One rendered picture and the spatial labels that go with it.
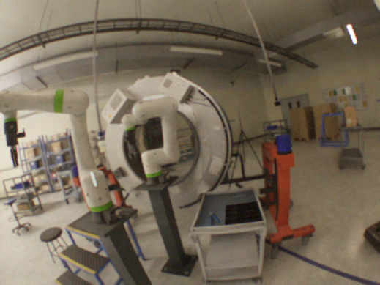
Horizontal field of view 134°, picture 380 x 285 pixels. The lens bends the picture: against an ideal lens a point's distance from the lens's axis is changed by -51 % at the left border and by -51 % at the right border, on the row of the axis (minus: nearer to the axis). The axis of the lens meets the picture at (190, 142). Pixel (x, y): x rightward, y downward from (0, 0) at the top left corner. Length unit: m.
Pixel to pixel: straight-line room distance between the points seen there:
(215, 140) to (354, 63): 8.74
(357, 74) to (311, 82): 2.80
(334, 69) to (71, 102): 9.64
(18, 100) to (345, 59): 9.91
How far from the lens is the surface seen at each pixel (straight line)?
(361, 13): 5.69
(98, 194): 0.80
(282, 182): 1.44
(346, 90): 9.35
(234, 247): 1.41
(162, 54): 5.09
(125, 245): 0.96
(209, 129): 1.46
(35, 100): 0.85
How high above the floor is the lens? 1.28
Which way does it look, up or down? 5 degrees down
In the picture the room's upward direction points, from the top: 10 degrees counter-clockwise
